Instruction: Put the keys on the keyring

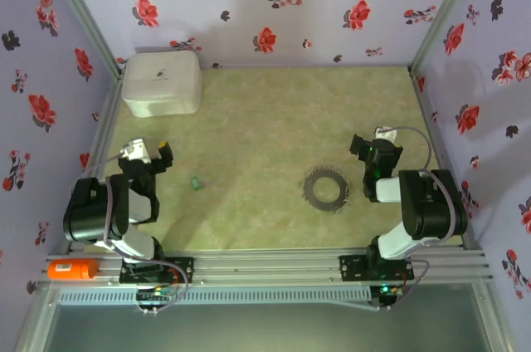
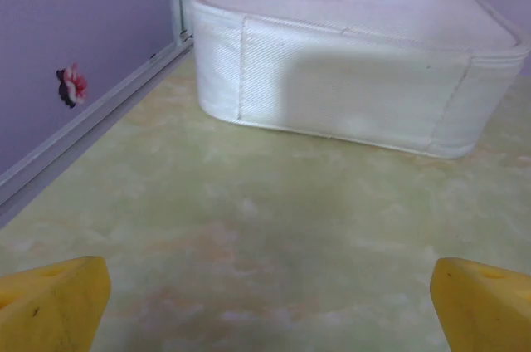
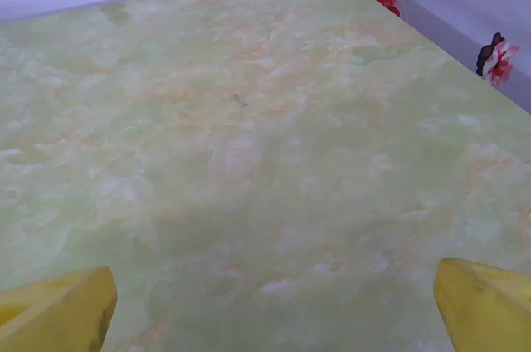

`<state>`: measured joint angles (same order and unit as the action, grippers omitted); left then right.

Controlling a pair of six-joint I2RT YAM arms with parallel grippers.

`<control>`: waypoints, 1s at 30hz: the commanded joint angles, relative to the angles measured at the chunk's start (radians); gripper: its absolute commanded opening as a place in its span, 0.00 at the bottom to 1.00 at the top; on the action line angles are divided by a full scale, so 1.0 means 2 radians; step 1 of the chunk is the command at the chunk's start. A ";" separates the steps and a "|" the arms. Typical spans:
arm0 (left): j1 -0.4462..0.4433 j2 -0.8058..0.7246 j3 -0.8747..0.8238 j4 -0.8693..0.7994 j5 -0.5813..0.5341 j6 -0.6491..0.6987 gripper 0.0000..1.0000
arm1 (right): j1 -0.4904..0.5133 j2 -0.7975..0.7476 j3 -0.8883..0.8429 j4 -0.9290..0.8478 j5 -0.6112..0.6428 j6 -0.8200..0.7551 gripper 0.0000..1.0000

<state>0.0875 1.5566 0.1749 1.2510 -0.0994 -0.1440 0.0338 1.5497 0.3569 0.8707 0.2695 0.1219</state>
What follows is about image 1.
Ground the white plastic box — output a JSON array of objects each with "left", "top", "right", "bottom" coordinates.
[{"left": 121, "top": 51, "right": 203, "bottom": 120}]

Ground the orange capped bottle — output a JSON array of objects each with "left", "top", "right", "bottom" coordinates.
[{"left": 47, "top": 259, "right": 100, "bottom": 281}]

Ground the left controller circuit board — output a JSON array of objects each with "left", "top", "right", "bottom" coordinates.
[{"left": 136, "top": 287, "right": 176, "bottom": 304}]

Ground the controller circuit board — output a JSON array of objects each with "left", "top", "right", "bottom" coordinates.
[
  {"left": 370, "top": 283, "right": 404, "bottom": 308},
  {"left": 136, "top": 287, "right": 176, "bottom": 304}
]

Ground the right controller circuit board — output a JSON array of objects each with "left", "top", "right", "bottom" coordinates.
[{"left": 370, "top": 283, "right": 404, "bottom": 308}]

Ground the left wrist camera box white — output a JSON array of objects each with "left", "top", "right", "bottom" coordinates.
[{"left": 123, "top": 139, "right": 152, "bottom": 164}]

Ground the right aluminium side rail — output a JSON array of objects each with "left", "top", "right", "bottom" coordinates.
[{"left": 408, "top": 67, "right": 485, "bottom": 252}]

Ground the aluminium side rail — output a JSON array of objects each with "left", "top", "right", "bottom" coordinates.
[
  {"left": 408, "top": 67, "right": 485, "bottom": 252},
  {"left": 68, "top": 72, "right": 126, "bottom": 253}
]

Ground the left aluminium side rail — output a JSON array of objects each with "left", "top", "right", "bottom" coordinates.
[{"left": 68, "top": 72, "right": 126, "bottom": 253}]

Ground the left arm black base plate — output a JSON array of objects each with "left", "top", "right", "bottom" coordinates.
[{"left": 119, "top": 256, "right": 195, "bottom": 285}]

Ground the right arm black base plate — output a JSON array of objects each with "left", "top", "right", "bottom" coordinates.
[{"left": 339, "top": 254, "right": 415, "bottom": 283}]

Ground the right base grey cable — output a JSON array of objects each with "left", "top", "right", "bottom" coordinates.
[{"left": 389, "top": 259, "right": 431, "bottom": 311}]

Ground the base grey cable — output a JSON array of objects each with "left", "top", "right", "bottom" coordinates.
[
  {"left": 389, "top": 259, "right": 431, "bottom": 311},
  {"left": 139, "top": 262, "right": 191, "bottom": 314}
]

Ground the left base grey cable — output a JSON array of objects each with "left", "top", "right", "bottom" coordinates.
[{"left": 139, "top": 262, "right": 191, "bottom": 314}]

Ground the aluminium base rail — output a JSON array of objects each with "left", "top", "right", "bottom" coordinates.
[{"left": 41, "top": 247, "right": 494, "bottom": 287}]

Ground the right aluminium corner post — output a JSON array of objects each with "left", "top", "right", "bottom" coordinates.
[{"left": 408, "top": 0, "right": 486, "bottom": 75}]

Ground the aluminium corner post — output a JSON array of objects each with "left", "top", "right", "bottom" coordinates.
[
  {"left": 39, "top": 0, "right": 124, "bottom": 76},
  {"left": 408, "top": 0, "right": 486, "bottom": 75}
]

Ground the grey slotted cable duct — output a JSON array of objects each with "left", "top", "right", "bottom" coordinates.
[{"left": 56, "top": 287, "right": 373, "bottom": 306}]

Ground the left aluminium corner post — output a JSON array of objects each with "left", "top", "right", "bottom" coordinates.
[{"left": 39, "top": 0, "right": 124, "bottom": 76}]

